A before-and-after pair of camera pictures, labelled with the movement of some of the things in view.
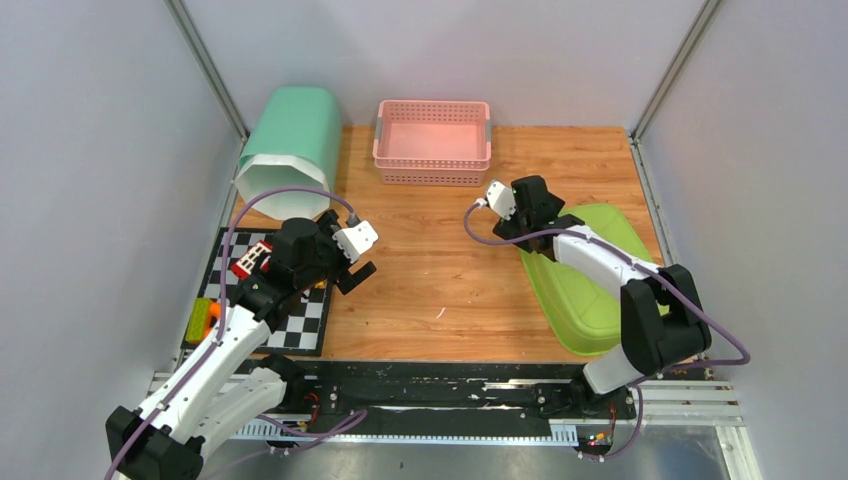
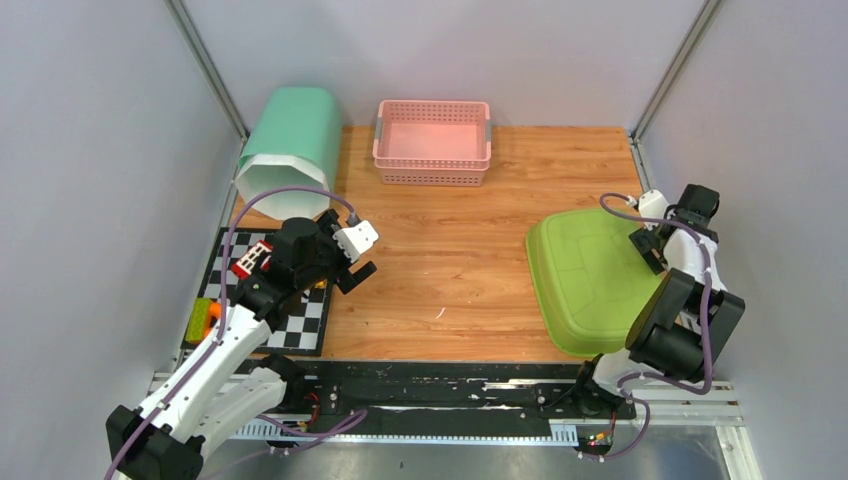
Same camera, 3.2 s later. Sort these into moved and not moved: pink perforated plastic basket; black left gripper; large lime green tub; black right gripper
Moved: black right gripper
Not moved: pink perforated plastic basket; black left gripper; large lime green tub
